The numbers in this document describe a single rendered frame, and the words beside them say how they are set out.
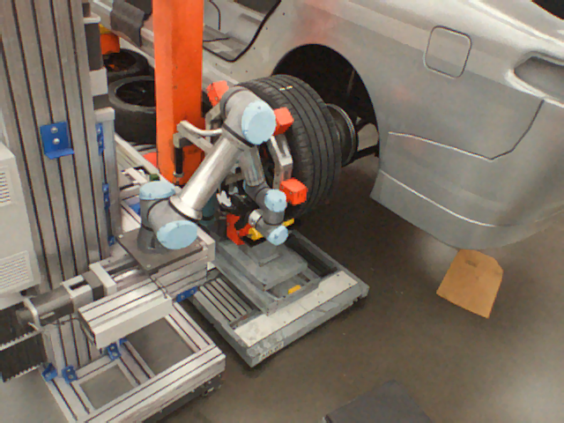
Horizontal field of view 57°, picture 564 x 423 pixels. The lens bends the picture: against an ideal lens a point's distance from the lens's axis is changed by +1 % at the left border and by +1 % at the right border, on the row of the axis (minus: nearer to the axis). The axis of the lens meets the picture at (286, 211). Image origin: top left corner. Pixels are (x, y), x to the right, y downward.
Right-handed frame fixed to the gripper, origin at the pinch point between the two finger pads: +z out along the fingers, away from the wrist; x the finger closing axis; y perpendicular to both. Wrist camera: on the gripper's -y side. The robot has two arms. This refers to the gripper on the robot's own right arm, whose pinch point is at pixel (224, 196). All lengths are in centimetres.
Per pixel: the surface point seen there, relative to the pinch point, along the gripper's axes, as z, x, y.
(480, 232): -77, -67, 3
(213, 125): 40.6, -22.9, 8.5
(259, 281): 1, -26, -61
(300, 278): -5, -50, -66
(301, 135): -8.2, -31.3, 23.4
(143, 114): 147, -43, -34
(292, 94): 8, -39, 33
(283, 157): -7.5, -23.1, 15.2
